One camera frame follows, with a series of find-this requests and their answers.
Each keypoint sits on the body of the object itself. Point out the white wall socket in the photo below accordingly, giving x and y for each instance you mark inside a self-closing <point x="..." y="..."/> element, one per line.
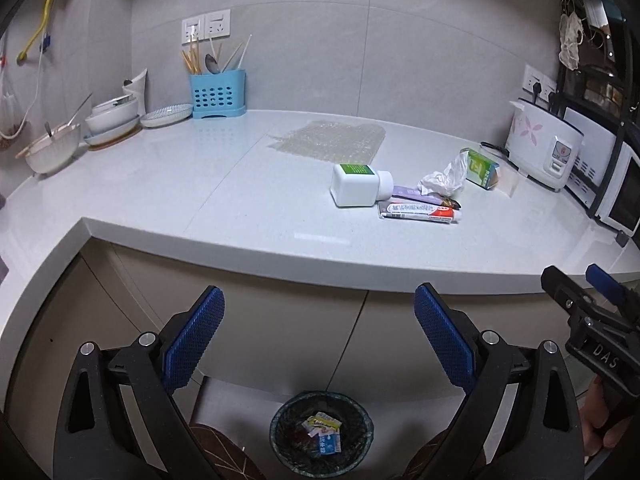
<point x="218" y="22"/>
<point x="550" y="87"/>
<point x="531" y="76"/>
<point x="193" y="30"/>

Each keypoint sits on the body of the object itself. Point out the hanging mesh cloth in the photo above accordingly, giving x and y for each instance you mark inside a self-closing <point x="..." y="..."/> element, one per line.
<point x="570" y="40"/>

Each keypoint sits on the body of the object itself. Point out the black mesh trash bin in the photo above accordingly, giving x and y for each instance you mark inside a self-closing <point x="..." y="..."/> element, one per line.
<point x="285" y="450"/>

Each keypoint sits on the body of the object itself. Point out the black metal rack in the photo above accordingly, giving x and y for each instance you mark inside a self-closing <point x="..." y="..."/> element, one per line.
<point x="606" y="180"/>

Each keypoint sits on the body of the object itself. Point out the yellow snack packet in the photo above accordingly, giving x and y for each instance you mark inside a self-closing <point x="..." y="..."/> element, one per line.
<point x="322" y="421"/>

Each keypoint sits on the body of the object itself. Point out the metal spoon in bowl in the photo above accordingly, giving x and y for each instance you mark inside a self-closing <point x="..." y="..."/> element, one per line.
<point x="48" y="130"/>

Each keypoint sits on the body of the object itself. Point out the white plastic bag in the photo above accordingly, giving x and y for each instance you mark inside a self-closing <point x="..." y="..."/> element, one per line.
<point x="442" y="180"/>

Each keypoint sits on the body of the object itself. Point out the wide white bowl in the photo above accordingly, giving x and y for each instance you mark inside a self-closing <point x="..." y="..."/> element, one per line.
<point x="52" y="152"/>

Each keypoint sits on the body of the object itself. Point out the small white bowl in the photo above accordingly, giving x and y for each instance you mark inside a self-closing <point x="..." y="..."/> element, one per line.
<point x="117" y="107"/>

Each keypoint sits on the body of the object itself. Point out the person's left leg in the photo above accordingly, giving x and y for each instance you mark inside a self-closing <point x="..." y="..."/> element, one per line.
<point x="220" y="452"/>

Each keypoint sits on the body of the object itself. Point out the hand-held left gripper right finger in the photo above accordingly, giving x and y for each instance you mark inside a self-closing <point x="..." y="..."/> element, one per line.
<point x="445" y="340"/>

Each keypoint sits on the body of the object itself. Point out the green carton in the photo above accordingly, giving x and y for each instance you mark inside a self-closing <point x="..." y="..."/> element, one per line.
<point x="480" y="167"/>

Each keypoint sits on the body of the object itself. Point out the pale blue plate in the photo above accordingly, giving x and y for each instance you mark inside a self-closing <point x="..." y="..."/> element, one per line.
<point x="112" y="140"/>

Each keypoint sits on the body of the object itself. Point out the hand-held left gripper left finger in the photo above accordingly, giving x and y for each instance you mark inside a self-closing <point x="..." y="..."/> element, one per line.
<point x="192" y="340"/>

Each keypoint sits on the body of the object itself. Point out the white rice cooker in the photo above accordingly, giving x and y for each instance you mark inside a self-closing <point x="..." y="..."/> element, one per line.
<point x="530" y="140"/>

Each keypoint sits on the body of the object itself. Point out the blue wall clip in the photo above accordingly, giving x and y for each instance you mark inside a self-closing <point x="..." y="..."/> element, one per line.
<point x="47" y="42"/>

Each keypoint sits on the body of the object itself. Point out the person's right leg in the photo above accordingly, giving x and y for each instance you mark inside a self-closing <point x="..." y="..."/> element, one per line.
<point x="440" y="455"/>

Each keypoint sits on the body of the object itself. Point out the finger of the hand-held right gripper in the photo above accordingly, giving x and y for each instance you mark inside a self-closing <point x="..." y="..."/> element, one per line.
<point x="607" y="285"/>
<point x="565" y="290"/>

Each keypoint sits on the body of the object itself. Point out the small black box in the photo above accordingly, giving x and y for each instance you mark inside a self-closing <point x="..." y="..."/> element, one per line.
<point x="622" y="238"/>

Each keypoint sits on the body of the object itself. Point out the blue utensil holder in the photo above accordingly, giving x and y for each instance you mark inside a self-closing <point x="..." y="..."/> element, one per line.
<point x="217" y="95"/>

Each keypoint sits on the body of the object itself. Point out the hanging white net bag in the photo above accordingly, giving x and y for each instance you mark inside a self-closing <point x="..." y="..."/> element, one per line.
<point x="7" y="115"/>

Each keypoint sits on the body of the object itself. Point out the black power plug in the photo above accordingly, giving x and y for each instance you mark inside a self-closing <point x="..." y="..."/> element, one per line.
<point x="551" y="100"/>
<point x="537" y="91"/>

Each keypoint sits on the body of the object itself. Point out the red white ointment tube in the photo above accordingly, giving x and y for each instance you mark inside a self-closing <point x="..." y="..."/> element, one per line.
<point x="415" y="211"/>

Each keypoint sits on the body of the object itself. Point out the person's right hand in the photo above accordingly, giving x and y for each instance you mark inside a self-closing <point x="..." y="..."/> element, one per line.
<point x="595" y="420"/>

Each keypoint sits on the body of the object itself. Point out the large white bowl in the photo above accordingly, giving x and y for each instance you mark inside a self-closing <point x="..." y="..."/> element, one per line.
<point x="112" y="122"/>

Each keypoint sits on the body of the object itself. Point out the white jug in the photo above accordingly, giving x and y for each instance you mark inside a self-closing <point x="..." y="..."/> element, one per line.
<point x="137" y="87"/>

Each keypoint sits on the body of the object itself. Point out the white pill bottle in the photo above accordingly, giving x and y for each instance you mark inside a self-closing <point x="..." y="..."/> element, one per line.
<point x="355" y="187"/>

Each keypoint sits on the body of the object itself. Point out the white microwave oven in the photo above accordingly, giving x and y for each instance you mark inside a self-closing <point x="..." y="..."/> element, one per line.
<point x="590" y="140"/>

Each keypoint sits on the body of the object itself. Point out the patterned plate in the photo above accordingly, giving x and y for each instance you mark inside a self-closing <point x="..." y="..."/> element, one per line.
<point x="167" y="115"/>

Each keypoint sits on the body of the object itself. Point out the blue milk carton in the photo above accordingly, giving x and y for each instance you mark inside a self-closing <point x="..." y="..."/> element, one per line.
<point x="330" y="442"/>

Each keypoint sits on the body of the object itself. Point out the person's leg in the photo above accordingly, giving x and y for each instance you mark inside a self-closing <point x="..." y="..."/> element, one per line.
<point x="440" y="455"/>
<point x="220" y="452"/>

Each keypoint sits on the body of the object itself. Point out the pair of white chopsticks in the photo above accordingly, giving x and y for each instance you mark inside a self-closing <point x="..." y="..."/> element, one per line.
<point x="235" y="55"/>

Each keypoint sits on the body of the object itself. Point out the bundle of wooden chopsticks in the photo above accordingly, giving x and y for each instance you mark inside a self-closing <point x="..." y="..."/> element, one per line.
<point x="191" y="60"/>

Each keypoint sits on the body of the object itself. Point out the bubble wrap sheet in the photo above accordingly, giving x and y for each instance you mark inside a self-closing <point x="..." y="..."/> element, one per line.
<point x="330" y="140"/>

